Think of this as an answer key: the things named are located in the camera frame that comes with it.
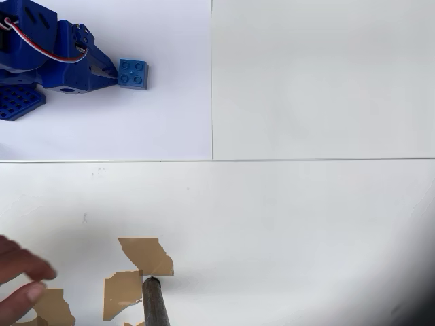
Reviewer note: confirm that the white paper sheet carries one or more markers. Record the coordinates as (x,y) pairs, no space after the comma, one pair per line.
(136,129)

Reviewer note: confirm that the bare person's hand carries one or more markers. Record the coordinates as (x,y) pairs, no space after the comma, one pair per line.
(23,261)

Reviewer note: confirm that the blue lego brick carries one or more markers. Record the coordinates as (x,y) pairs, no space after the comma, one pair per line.
(134,73)

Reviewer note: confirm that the brown torn tape piece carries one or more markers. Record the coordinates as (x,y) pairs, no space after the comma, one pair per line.
(30,322)
(146,254)
(120,292)
(136,323)
(56,307)

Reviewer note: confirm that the dark metal stand frame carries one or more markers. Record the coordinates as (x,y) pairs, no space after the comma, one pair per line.
(154,302)

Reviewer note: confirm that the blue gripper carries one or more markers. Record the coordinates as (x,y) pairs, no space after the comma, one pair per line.
(75,75)

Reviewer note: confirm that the blue 3D-printed robot arm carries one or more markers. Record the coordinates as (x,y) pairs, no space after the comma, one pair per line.
(27,37)

